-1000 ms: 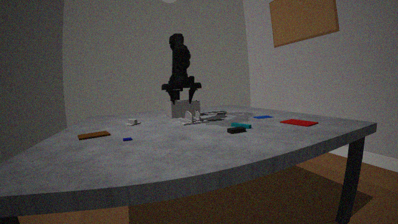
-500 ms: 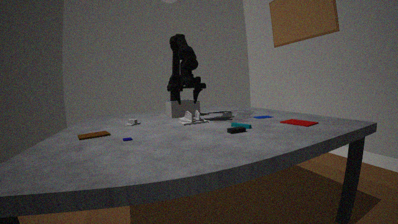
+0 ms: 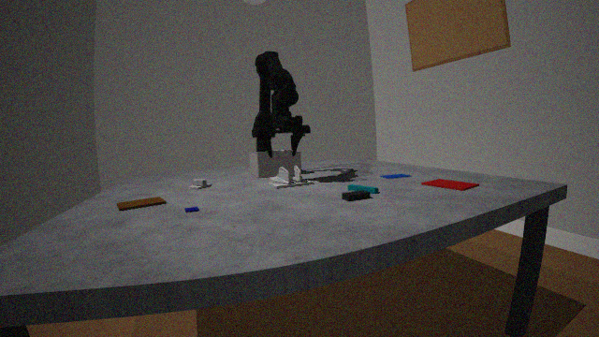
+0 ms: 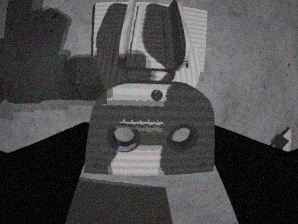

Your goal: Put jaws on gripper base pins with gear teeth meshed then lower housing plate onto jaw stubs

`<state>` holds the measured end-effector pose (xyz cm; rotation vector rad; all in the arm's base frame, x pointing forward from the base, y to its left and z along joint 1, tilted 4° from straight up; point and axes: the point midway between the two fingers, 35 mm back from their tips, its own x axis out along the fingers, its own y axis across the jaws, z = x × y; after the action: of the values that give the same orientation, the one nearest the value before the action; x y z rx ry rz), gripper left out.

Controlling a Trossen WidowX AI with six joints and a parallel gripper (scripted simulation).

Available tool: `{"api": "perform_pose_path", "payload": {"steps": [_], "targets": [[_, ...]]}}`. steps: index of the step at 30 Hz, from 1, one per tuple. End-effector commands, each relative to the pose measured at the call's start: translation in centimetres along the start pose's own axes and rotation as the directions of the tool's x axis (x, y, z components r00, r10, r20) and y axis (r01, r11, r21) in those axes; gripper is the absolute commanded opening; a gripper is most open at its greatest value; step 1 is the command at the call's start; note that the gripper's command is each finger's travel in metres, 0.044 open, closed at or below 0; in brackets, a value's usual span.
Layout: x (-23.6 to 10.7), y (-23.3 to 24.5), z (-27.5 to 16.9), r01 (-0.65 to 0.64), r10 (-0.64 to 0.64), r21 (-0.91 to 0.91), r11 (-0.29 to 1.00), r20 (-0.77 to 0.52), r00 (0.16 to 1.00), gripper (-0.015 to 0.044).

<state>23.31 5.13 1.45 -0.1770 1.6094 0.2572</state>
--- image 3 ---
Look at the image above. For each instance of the red flat plate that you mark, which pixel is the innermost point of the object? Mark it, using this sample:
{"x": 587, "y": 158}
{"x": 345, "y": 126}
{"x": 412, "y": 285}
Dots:
{"x": 462, "y": 186}

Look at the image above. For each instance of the teal flat bar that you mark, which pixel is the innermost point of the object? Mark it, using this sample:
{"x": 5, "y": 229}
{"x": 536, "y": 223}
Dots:
{"x": 355, "y": 188}

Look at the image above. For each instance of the brown flat bar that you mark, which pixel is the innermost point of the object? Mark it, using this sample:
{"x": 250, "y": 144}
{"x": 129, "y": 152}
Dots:
{"x": 134, "y": 204}

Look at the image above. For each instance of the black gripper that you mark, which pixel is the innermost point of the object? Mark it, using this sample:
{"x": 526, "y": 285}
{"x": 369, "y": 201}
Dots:
{"x": 263, "y": 132}

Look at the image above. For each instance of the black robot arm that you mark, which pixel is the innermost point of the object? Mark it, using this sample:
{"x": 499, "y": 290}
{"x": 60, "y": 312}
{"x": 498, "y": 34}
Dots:
{"x": 274, "y": 77}

